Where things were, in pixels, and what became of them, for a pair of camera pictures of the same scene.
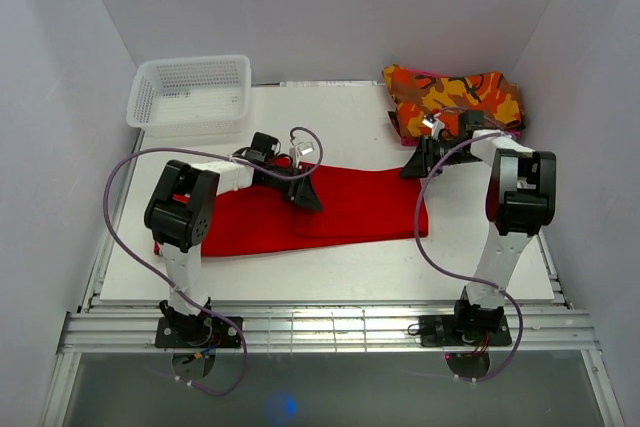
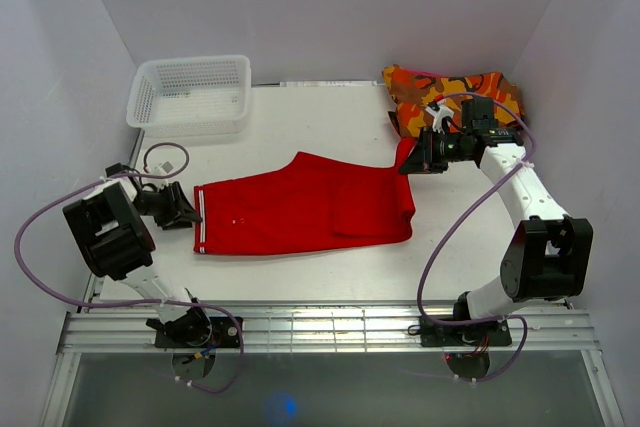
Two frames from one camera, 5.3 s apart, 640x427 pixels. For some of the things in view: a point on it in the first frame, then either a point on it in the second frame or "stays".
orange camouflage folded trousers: (444, 98) stays
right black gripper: (423, 160) stays
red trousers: (358, 205) stays
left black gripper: (300, 191) → (180, 205)
